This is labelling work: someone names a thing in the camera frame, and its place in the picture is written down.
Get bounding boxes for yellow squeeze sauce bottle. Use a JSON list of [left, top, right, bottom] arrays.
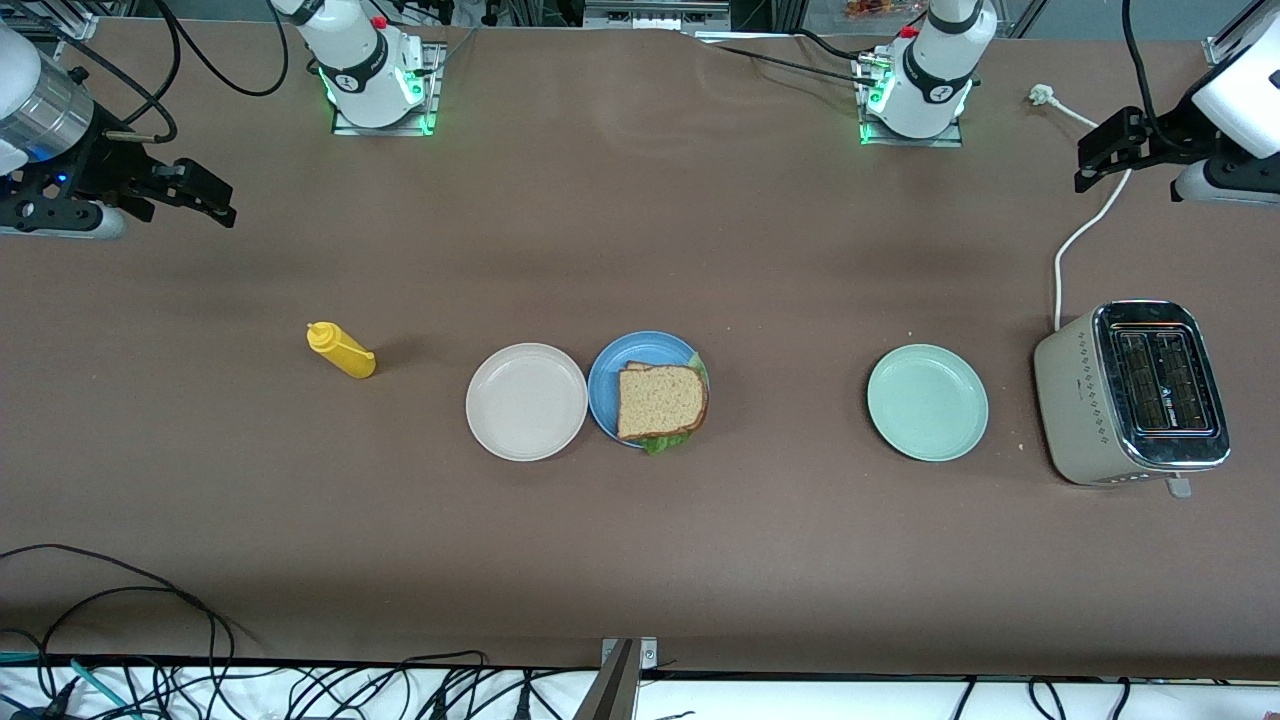
[[306, 321, 378, 380]]

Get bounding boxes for green lettuce leaf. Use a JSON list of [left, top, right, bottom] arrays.
[[638, 350, 711, 456]]

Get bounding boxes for light green round plate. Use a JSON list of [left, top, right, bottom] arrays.
[[866, 344, 990, 463]]

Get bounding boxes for beige round plate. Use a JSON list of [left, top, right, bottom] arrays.
[[465, 343, 589, 463]]

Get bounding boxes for blue round plate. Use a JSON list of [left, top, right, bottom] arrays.
[[588, 330, 703, 448]]

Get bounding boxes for beige chrome two-slot toaster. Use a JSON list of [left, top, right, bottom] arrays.
[[1033, 300, 1233, 499]]

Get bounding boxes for grey metal box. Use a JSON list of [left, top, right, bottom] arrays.
[[583, 0, 732, 29]]

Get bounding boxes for white toaster power cable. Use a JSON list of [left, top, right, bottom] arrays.
[[1030, 85, 1137, 331]]

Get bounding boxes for aluminium frame profile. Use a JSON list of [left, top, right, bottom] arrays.
[[1215, 0, 1280, 51]]

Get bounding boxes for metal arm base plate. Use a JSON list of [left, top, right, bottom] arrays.
[[855, 50, 964, 149], [332, 42, 442, 137]]

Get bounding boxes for thin black cable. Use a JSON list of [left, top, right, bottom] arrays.
[[790, 28, 879, 63], [695, 42, 881, 91]]

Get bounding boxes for long black looped cable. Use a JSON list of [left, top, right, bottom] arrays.
[[0, 544, 237, 720]]

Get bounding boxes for teal cable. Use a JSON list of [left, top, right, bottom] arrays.
[[0, 650, 133, 719]]

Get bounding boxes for metal table edge bracket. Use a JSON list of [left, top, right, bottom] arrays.
[[572, 637, 659, 720]]

